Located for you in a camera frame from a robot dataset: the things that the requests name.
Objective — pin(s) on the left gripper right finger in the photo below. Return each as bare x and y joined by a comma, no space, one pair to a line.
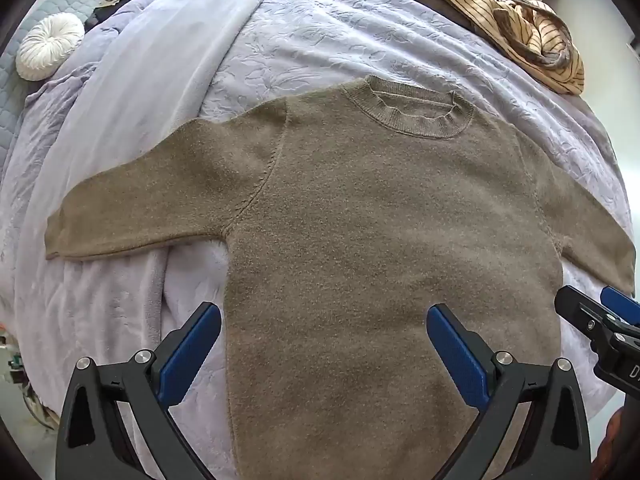
554,440

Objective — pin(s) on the round white pleated cushion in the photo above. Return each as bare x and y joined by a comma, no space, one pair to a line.
48,45

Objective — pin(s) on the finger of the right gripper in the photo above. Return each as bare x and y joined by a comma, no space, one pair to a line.
623,306
579,310

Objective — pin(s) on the tan striped garment pile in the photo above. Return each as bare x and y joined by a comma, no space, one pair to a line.
528,32

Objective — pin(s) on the olive brown knit sweater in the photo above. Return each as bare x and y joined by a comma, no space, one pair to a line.
347,213

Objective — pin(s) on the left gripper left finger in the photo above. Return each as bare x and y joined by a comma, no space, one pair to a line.
93,442

